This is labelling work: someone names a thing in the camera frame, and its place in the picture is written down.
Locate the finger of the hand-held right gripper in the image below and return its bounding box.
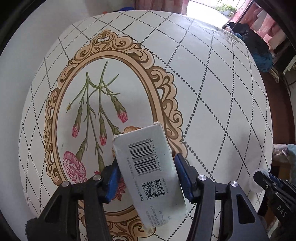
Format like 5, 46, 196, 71
253, 170, 289, 193

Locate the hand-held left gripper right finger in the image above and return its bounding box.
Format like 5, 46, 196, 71
173, 153, 270, 241

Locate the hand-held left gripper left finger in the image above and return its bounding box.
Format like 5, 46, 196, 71
38, 160, 123, 241

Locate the pale grey cardboard box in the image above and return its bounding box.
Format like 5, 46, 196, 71
112, 122, 189, 234

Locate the white floral table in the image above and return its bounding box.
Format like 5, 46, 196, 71
21, 10, 273, 241

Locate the dark fuzzy cloth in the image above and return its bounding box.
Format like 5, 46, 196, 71
24, 217, 47, 241

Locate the blue and black cloth pile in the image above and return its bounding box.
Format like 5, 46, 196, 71
229, 22, 274, 72

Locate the pink patterned curtain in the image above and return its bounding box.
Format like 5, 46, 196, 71
136, 0, 189, 14
252, 0, 287, 48

